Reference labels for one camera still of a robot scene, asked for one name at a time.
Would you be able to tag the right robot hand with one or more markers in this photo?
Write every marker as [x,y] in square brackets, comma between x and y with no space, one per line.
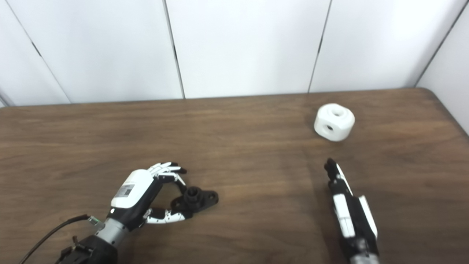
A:
[351,220]

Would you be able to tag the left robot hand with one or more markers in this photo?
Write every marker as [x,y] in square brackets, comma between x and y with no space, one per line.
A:
[133,190]

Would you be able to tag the black flanged holder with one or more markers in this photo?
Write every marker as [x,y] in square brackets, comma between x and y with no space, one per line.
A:
[199,198]

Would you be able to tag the round white piece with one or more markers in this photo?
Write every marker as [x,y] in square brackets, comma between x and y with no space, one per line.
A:
[335,124]

